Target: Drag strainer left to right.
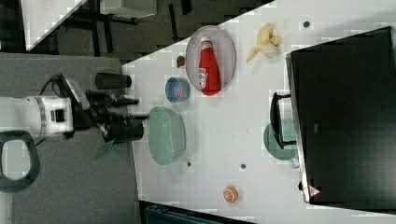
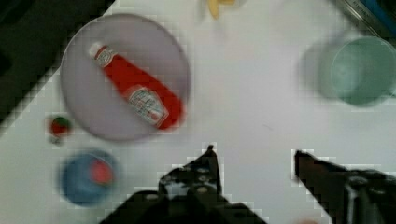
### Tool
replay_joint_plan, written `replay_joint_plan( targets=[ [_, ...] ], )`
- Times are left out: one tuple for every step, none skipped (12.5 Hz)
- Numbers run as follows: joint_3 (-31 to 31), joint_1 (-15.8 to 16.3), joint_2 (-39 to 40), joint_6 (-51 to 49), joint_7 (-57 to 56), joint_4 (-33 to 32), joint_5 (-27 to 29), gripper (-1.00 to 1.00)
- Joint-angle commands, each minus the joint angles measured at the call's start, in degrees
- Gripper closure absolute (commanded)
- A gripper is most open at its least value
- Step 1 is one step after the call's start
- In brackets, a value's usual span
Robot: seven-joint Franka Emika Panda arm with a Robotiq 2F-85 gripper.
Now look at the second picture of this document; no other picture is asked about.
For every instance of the blue bowl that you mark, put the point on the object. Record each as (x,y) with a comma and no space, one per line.
(74,181)

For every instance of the grey round plate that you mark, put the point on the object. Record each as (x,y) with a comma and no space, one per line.
(92,99)

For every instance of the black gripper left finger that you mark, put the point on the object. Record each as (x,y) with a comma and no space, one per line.
(202,171)

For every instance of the silver toaster oven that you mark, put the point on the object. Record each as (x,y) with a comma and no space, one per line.
(372,17)

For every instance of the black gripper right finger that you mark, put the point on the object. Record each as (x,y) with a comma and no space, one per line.
(349,196)

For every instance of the light green mug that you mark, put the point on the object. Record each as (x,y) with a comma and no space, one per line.
(358,71)

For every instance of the red toy strawberry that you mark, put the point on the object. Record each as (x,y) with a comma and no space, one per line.
(60,126)

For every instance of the peeled toy banana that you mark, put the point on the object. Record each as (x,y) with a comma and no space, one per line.
(213,6)

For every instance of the red ketchup bottle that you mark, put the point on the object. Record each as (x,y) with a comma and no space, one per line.
(151,100)

